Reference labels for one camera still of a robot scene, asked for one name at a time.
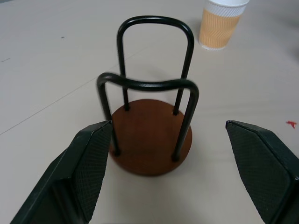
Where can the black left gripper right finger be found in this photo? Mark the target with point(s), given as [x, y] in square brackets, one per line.
[264, 168]

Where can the small red scrap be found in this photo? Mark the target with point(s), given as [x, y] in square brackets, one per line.
[291, 123]

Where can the orange ribbed paper cup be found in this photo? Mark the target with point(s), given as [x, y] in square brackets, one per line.
[218, 25]

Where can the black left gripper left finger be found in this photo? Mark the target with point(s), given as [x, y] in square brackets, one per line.
[70, 177]

